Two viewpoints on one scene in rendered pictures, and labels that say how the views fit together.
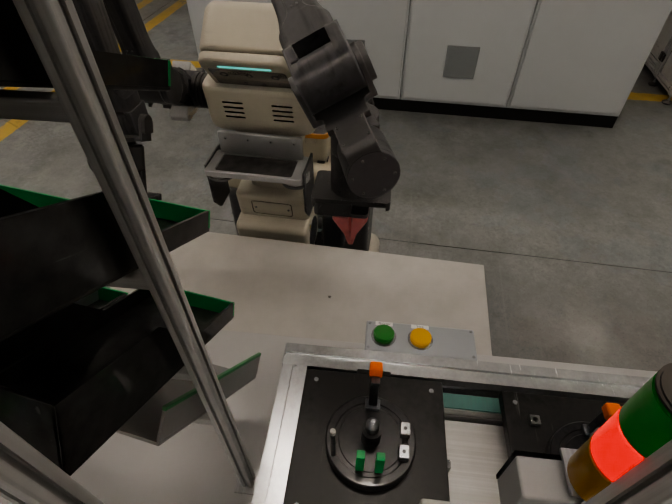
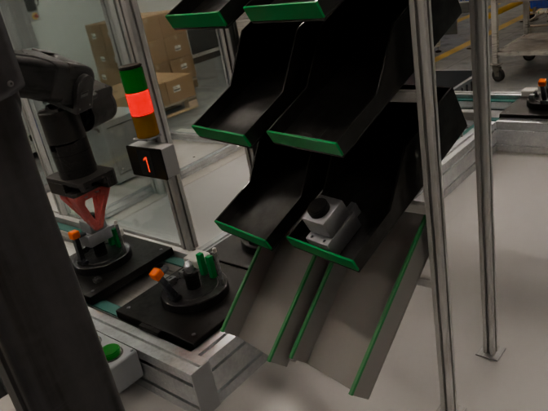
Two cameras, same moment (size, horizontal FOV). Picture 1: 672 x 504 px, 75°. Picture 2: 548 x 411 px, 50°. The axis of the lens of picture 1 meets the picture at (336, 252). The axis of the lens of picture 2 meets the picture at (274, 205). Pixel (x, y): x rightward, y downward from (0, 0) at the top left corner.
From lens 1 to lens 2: 124 cm
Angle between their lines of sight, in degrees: 103
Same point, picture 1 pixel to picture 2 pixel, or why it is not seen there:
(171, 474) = not seen: hidden behind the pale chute
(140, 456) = (377, 394)
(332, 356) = (165, 355)
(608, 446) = (148, 100)
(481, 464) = not seen: hidden behind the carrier
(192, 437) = (325, 393)
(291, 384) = (214, 346)
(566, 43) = not seen: outside the picture
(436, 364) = (103, 325)
